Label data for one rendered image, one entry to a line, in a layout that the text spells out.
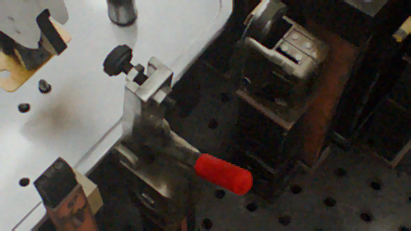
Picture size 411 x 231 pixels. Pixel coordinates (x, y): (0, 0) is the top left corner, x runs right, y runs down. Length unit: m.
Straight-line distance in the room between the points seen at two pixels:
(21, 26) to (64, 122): 0.19
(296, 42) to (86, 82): 0.24
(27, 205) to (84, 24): 0.22
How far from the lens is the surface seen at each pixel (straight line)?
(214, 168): 0.64
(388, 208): 1.12
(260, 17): 0.75
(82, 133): 0.81
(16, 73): 0.77
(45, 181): 0.58
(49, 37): 0.68
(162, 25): 0.87
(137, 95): 0.58
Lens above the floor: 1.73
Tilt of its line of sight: 64 degrees down
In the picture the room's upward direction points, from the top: 1 degrees clockwise
